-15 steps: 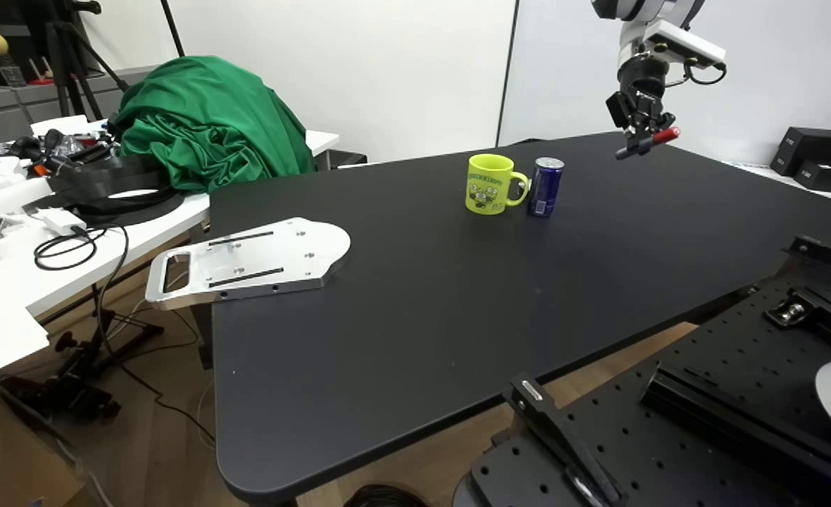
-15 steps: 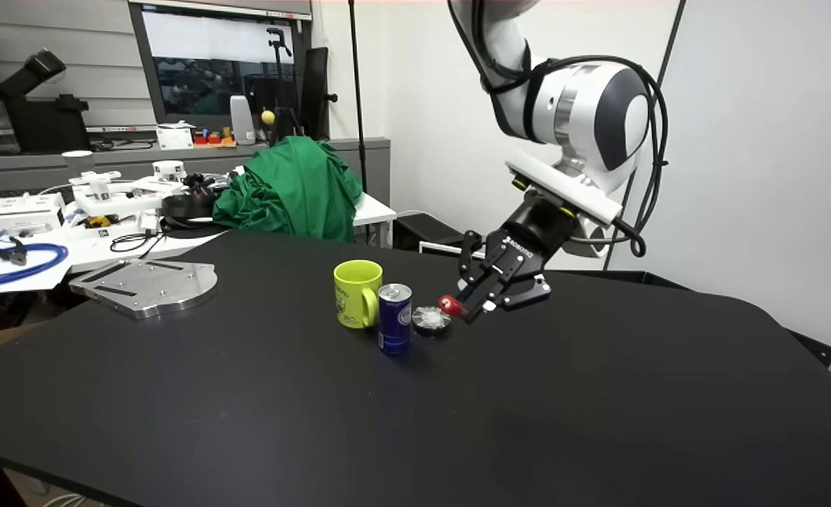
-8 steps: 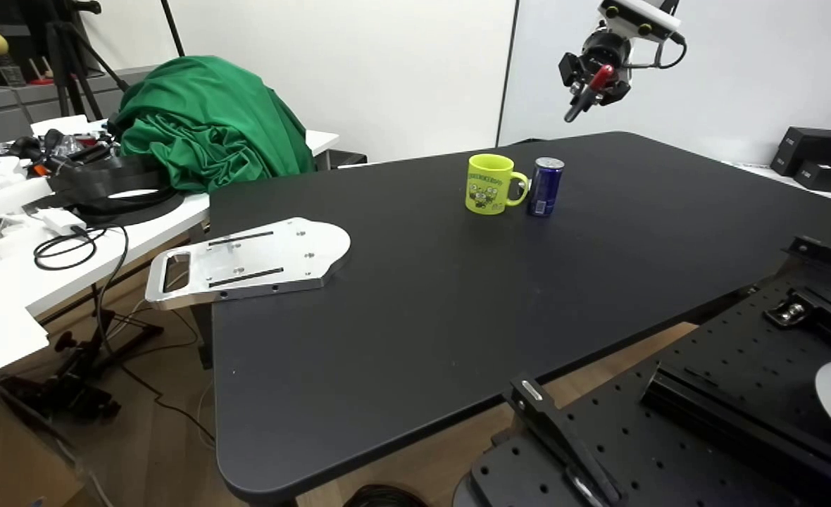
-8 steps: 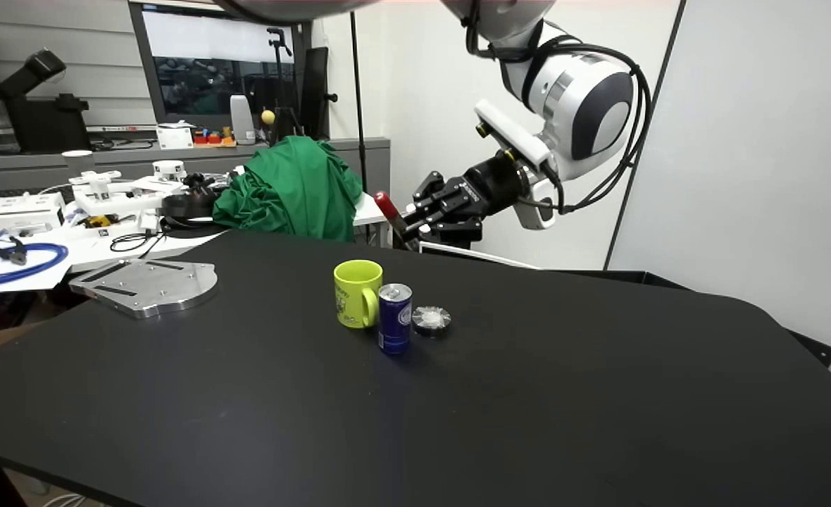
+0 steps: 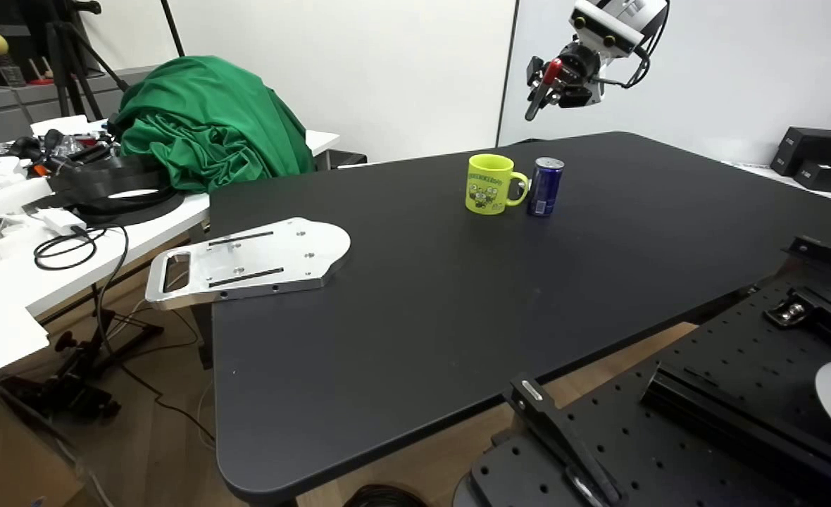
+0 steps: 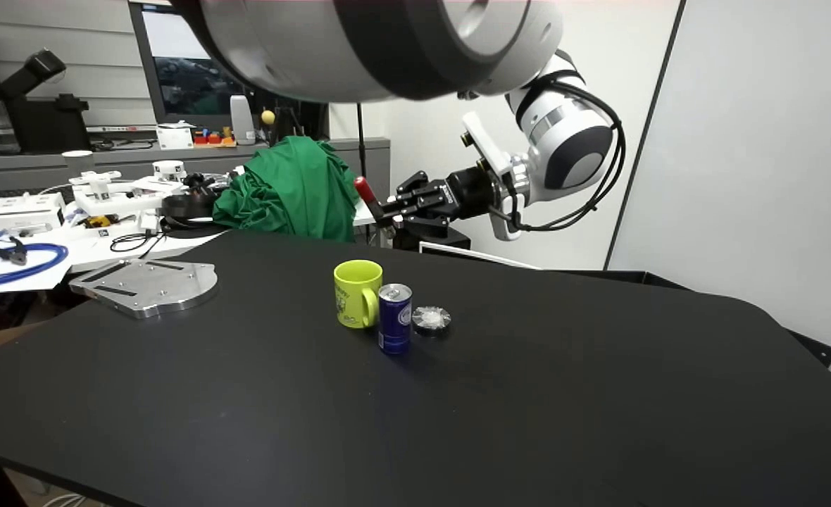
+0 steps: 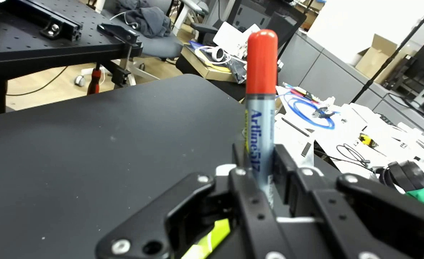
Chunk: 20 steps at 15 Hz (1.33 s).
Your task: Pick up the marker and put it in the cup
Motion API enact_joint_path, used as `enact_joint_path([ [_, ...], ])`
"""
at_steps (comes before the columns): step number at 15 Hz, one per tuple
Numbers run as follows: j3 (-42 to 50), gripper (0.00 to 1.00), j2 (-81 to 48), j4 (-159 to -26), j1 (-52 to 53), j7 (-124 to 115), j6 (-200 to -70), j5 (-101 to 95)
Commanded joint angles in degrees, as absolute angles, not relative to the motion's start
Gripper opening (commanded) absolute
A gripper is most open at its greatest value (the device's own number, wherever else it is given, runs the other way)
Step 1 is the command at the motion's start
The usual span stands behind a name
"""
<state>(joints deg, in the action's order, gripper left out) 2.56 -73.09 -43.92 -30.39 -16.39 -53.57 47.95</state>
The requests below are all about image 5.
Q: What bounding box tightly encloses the silver metal mounting plate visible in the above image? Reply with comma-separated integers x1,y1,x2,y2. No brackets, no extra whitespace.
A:
144,215,355,314

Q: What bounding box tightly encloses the silver bolt fitting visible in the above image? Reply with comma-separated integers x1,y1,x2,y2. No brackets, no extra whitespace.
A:
763,292,814,333

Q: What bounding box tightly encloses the black clamp bar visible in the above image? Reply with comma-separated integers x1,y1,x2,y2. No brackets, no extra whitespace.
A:
511,377,624,507

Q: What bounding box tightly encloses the yellow-green mug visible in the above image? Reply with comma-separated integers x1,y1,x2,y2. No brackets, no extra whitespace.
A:
462,153,535,221

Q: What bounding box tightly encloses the grey counter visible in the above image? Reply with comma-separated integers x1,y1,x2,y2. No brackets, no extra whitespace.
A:
0,66,156,145

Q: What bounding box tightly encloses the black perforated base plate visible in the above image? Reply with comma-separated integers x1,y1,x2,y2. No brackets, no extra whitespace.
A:
452,233,831,507

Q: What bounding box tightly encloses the black tripod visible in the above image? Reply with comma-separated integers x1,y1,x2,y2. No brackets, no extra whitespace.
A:
44,0,131,122

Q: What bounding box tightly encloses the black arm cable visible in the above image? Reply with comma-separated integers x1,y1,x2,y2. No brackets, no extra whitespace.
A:
615,9,673,92

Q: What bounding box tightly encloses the black bag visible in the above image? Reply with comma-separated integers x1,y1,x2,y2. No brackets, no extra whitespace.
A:
46,129,211,229

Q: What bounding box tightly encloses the black table leg base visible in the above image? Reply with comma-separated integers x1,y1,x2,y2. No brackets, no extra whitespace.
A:
0,308,166,422

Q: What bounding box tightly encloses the green cloth heap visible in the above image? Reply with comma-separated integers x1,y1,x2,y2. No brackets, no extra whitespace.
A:
107,54,318,194

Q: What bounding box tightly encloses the black box device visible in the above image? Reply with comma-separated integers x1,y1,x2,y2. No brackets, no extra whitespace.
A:
768,123,831,197

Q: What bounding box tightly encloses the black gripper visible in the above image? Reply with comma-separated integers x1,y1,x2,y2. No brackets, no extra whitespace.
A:
522,39,617,123

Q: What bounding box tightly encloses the white side table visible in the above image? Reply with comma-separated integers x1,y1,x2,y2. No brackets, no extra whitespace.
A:
0,109,344,390

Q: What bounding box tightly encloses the thin black stand pole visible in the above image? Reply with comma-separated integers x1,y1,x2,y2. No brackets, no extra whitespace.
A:
159,0,190,60

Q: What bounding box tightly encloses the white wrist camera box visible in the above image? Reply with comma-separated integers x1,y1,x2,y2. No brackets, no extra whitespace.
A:
569,0,648,50

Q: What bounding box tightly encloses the blue drink can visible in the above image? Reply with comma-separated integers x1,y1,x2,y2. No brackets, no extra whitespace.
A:
525,154,569,222

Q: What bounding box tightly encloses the black coiled cable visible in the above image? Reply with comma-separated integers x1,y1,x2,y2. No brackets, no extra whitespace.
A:
32,222,132,276

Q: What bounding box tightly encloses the black rail mount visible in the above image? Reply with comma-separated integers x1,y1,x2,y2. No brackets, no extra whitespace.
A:
639,271,831,481

